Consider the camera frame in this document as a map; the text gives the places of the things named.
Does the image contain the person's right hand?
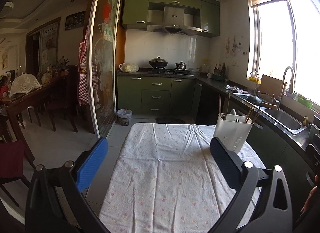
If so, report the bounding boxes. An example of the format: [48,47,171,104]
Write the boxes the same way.
[301,176,319,213]

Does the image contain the white plastic utensil holder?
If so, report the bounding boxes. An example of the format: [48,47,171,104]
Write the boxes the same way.
[213,114,253,153]

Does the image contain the wooden chopstick middle pair thick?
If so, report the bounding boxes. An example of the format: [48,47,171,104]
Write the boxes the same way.
[219,94,222,118]

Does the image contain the floral white tablecloth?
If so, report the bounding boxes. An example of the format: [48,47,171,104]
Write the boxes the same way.
[98,122,266,233]

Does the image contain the small trash bin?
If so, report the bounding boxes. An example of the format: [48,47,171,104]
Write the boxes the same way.
[117,108,132,126]

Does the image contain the wooden chopstick middle pair thin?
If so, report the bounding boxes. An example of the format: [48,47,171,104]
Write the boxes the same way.
[224,93,231,120]

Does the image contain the stainless double sink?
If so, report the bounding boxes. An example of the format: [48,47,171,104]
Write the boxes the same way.
[232,93,307,135]

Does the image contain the crumpled dish rag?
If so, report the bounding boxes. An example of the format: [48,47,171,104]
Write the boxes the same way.
[225,85,248,94]

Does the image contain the dark granite countertop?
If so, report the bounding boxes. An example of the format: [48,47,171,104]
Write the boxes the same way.
[117,69,320,169]

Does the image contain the small steel faucet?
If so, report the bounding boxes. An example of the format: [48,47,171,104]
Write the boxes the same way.
[249,70,261,96]

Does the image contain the dark wooden chair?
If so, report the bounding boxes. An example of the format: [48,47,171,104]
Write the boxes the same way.
[47,65,78,133]

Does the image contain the dark floor mat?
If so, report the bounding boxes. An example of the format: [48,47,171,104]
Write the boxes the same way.
[156,117,185,125]

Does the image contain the red checkered apron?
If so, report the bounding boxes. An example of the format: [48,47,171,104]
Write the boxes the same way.
[77,42,99,105]

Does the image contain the wooden cutting board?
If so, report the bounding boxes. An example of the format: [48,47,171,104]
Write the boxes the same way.
[258,75,287,100]

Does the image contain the green mug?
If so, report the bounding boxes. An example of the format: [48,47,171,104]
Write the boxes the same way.
[308,124,319,142]

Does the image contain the condiment bottles rack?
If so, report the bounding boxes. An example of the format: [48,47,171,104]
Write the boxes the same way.
[213,62,227,82]

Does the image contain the green lower cabinets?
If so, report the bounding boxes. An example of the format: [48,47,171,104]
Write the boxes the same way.
[117,75,316,186]

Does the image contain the green cabinets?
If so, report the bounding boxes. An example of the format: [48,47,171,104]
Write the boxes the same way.
[117,75,316,186]
[122,0,220,38]

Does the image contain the tall steel faucet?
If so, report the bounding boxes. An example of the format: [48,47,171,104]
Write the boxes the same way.
[277,67,295,109]

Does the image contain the wooden dining table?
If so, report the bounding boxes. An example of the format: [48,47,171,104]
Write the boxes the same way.
[1,74,70,167]

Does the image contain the white lace food cover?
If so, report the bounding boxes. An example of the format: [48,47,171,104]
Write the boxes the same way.
[9,74,42,97]

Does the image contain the steel pot on stove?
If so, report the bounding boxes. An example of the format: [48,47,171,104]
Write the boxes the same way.
[175,61,187,71]

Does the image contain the gas stove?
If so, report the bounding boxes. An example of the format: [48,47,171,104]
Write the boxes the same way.
[148,68,194,77]

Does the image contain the white plastic bag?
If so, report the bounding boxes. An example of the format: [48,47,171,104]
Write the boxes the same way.
[119,63,139,73]

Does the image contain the seated child in red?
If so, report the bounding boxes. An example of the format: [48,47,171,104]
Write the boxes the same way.
[0,76,9,99]

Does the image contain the black wok with lid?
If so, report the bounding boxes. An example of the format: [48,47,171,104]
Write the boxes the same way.
[149,56,168,68]

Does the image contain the window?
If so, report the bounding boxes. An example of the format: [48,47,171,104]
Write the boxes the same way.
[249,0,319,107]

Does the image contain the glass sliding door with flowers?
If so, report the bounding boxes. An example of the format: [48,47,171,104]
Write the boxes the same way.
[88,0,121,138]

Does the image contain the steel range hood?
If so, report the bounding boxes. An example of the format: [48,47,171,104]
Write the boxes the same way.
[146,6,203,36]

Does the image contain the green upper cabinets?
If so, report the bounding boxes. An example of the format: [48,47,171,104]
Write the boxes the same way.
[122,0,220,38]

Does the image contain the black pan wooden handle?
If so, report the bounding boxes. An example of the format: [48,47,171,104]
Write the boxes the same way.
[246,96,277,109]

